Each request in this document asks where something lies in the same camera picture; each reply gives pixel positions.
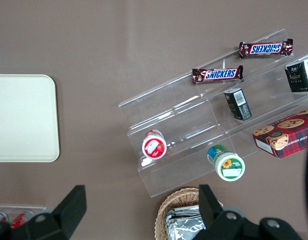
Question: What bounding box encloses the clear acrylic stepped shelf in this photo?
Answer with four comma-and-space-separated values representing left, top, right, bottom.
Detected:
118, 28, 308, 199

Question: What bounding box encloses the green lid yoghurt cup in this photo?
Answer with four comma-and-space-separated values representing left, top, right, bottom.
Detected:
207, 144, 246, 182

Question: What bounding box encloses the beige plastic tray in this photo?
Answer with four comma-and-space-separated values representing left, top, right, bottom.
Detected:
0, 74, 60, 163

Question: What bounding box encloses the small black box gold print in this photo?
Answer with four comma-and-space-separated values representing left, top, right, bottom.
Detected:
284, 57, 308, 93

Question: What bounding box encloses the red lid yoghurt cup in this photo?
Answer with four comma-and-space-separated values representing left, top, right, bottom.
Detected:
141, 129, 168, 160

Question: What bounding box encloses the clear acrylic bottle rack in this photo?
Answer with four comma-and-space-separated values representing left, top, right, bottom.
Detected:
0, 204, 47, 226

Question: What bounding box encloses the silver foil pack stack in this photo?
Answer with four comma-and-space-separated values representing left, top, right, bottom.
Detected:
164, 204, 207, 240

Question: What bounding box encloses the small black box with barcode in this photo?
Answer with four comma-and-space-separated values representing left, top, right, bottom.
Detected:
223, 87, 253, 122

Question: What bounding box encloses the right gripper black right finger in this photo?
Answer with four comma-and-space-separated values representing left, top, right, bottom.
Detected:
199, 184, 246, 240

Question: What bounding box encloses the red tartan cookie box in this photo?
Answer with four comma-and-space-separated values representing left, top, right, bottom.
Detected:
252, 106, 308, 160

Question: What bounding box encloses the Snickers bar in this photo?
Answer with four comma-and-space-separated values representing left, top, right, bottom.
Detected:
238, 38, 294, 60
192, 65, 244, 85

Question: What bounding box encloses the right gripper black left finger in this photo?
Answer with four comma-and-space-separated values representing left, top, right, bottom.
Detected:
27, 184, 87, 240

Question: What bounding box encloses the light wicker basket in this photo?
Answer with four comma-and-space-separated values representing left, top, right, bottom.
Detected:
155, 187, 224, 240

